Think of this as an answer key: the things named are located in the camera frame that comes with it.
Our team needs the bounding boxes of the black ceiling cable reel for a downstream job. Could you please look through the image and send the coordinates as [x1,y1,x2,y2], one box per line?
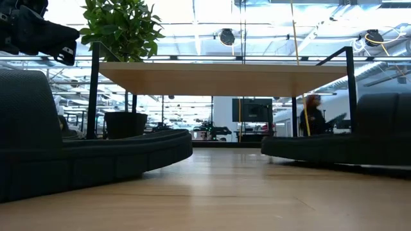
[219,28,236,47]
[365,29,385,47]

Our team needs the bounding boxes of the black monitor screen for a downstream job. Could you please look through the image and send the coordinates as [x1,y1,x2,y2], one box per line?
[232,98,274,123]

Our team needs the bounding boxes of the black rubber slide sandal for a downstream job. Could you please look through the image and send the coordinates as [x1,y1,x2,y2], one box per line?
[0,69,193,203]
[261,92,411,167]

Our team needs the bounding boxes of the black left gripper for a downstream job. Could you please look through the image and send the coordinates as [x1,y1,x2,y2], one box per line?
[0,0,80,67]

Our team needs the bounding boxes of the green potted plant black pot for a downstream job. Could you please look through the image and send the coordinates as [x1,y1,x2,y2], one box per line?
[78,0,165,140]

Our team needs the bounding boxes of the black metal table frame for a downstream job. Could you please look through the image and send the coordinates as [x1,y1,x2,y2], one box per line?
[191,141,263,149]

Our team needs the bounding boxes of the wooden shelf black metal frame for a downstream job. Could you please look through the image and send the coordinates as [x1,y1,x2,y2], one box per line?
[86,41,358,141]

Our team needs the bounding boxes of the person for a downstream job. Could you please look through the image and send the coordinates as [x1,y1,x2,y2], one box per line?
[299,94,328,136]

